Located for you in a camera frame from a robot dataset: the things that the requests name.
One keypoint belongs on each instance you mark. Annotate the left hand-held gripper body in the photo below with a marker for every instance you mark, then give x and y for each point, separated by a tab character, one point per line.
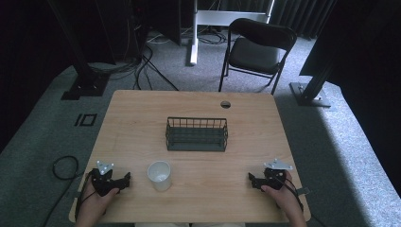
103	181

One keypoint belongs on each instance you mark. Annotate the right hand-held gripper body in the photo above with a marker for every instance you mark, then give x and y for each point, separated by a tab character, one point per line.
273	177

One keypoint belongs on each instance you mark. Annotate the white cup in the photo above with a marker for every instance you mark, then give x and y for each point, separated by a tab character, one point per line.
160	175

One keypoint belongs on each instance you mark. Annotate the person's right hand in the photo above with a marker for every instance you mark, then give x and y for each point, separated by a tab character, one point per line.
283	195

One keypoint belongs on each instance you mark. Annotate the person's left hand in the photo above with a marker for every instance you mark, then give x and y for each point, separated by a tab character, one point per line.
94	201

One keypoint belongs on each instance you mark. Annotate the black metal stand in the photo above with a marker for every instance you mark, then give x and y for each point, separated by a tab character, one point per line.
312	85
82	63

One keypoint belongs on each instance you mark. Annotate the black folding chair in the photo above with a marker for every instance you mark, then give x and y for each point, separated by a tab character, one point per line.
258	52

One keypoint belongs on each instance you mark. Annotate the dark curtain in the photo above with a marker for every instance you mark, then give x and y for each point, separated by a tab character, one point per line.
302	15

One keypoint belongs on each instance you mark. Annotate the white desk frame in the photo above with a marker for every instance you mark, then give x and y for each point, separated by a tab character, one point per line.
214	22

